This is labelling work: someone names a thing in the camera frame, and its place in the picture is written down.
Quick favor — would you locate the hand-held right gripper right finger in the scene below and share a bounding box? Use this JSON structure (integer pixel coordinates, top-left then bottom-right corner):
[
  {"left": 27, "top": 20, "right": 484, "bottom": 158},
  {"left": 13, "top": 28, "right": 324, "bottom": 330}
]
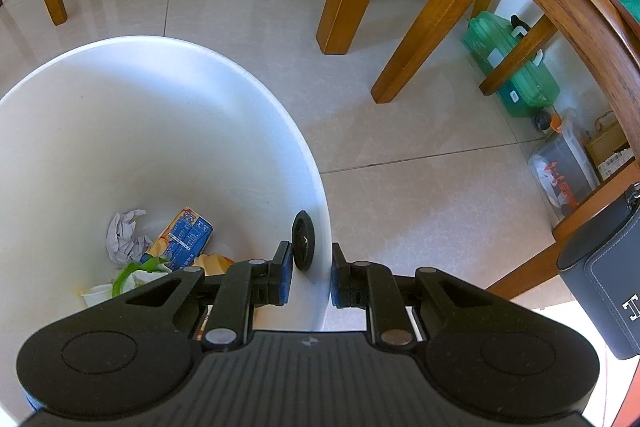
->
[{"left": 330, "top": 242, "right": 507, "bottom": 353}]

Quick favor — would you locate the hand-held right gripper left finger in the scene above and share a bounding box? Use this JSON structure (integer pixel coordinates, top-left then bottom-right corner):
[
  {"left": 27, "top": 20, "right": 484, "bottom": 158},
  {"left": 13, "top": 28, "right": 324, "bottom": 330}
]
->
[{"left": 125, "top": 241, "right": 293, "bottom": 353}]

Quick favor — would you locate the yellow orange wrapper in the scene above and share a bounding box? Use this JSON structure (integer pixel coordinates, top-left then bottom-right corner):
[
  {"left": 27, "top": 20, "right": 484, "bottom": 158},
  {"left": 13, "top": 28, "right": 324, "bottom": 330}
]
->
[{"left": 192, "top": 253, "right": 236, "bottom": 278}]

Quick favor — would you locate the blue and orange snack carton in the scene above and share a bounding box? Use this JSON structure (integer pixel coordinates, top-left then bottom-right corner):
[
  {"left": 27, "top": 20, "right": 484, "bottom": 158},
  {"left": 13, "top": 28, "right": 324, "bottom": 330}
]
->
[{"left": 140, "top": 207, "right": 214, "bottom": 271}]

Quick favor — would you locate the green and white plastic lid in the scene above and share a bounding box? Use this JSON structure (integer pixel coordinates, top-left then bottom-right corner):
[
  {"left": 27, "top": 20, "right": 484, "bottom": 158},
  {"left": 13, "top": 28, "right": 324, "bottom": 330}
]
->
[{"left": 112, "top": 257, "right": 172, "bottom": 297}]

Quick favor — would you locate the small white plastic cup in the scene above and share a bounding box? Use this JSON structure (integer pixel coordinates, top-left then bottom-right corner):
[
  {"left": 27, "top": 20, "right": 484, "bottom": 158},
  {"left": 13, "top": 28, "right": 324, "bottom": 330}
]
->
[{"left": 80, "top": 284, "right": 119, "bottom": 309}]

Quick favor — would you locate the white plastic trash bin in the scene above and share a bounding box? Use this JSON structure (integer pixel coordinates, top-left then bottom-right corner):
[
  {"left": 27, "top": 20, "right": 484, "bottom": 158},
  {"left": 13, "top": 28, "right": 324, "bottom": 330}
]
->
[{"left": 0, "top": 36, "right": 334, "bottom": 414}]

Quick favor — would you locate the black round knob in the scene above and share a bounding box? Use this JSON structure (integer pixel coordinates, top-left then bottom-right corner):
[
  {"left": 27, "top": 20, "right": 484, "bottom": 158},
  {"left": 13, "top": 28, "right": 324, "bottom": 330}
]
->
[{"left": 291, "top": 210, "right": 317, "bottom": 272}]

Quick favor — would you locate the crumpled white paper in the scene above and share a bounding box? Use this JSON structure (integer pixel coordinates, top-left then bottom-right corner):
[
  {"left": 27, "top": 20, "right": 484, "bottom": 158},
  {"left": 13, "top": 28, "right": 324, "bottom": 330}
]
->
[{"left": 105, "top": 208, "right": 154, "bottom": 269}]

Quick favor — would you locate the clear plastic storage box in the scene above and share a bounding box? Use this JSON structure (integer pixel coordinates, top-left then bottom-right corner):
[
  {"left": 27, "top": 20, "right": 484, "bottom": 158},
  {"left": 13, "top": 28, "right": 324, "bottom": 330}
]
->
[{"left": 528, "top": 109, "right": 601, "bottom": 222}]

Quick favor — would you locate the dark grey leather box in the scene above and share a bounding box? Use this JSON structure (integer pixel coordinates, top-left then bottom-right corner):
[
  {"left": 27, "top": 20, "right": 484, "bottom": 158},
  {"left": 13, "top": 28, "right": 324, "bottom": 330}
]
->
[{"left": 556, "top": 182, "right": 640, "bottom": 361}]

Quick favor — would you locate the green plastic storage box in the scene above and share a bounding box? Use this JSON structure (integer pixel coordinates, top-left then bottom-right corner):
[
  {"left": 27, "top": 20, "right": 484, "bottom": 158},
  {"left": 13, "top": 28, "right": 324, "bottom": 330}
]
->
[{"left": 461, "top": 11, "right": 560, "bottom": 119}]

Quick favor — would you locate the brown cardboard box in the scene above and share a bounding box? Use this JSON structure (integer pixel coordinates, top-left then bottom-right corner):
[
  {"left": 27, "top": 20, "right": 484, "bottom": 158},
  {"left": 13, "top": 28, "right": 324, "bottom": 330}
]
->
[{"left": 582, "top": 109, "right": 632, "bottom": 181}]

